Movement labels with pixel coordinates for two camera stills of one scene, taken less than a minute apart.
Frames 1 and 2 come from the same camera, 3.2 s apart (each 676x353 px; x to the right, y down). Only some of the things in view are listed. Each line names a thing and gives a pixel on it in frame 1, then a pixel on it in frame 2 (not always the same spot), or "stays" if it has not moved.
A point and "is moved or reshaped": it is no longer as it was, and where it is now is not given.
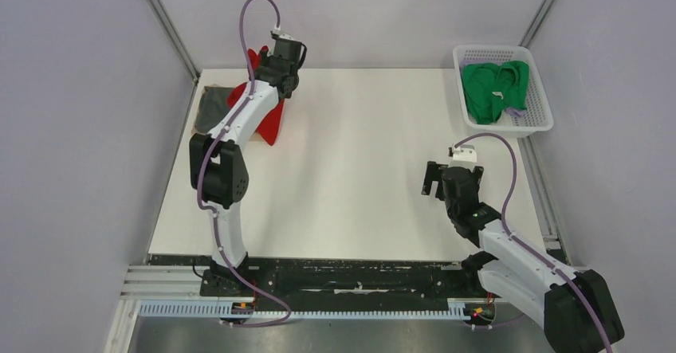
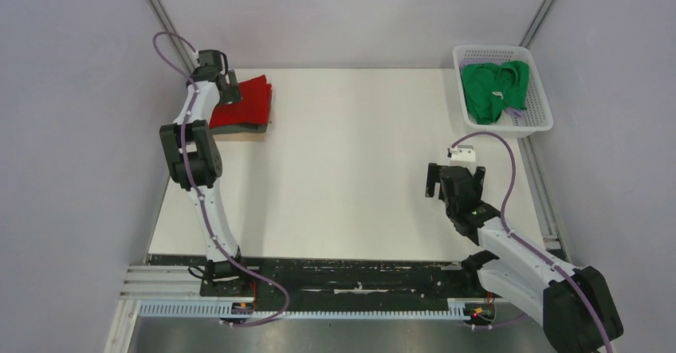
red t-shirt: [269, 129] is moved or reshaped
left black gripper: [265, 58] → [233, 93]
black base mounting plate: [337, 277] stays
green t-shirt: [488, 88] stays
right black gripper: [434, 174] stays
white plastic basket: [538, 115] stays
